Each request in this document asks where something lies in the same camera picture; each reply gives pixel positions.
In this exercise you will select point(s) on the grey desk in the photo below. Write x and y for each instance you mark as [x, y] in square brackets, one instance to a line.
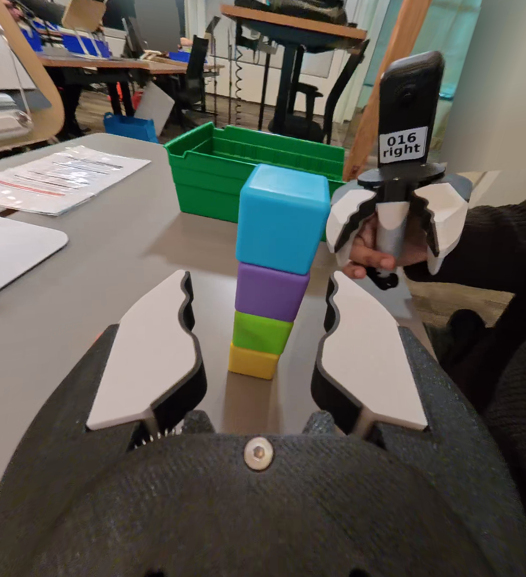
[87, 293]

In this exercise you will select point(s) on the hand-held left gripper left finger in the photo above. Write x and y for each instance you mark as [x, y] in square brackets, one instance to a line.
[145, 360]

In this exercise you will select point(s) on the yellow cube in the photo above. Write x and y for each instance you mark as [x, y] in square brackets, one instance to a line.
[251, 360]

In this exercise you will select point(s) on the black rolling chair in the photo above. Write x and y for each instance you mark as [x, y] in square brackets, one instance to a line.
[299, 121]

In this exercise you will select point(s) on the person's dark clothing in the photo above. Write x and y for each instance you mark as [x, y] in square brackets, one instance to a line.
[515, 383]

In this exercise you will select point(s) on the purple cube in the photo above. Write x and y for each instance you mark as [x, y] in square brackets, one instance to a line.
[269, 293]

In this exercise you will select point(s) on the green plastic bin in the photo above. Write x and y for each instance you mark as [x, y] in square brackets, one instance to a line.
[208, 180]

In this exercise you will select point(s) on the person's right hand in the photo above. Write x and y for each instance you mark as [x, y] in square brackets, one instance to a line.
[366, 257]

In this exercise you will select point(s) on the blue cube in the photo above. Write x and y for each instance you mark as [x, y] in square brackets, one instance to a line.
[281, 216]

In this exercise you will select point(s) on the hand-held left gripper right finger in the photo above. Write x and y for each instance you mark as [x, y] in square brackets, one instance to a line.
[371, 365]

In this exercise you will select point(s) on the blue plastic bin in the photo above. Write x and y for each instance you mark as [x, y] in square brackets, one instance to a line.
[87, 45]

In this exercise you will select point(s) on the black side chair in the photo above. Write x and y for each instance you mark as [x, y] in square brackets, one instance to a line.
[197, 72]

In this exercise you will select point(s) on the white metal stand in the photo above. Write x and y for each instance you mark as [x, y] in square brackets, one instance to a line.
[10, 252]

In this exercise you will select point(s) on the wooden furniture leg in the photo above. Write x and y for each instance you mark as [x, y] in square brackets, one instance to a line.
[389, 81]

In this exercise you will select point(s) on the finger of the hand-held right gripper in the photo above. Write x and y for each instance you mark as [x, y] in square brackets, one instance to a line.
[450, 212]
[344, 216]

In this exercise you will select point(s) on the white leaning board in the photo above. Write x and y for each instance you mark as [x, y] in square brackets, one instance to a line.
[154, 106]

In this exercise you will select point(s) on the laminated paper sheet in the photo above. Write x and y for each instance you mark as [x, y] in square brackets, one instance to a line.
[60, 180]

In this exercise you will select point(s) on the lime green cube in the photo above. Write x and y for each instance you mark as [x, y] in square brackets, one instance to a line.
[260, 333]

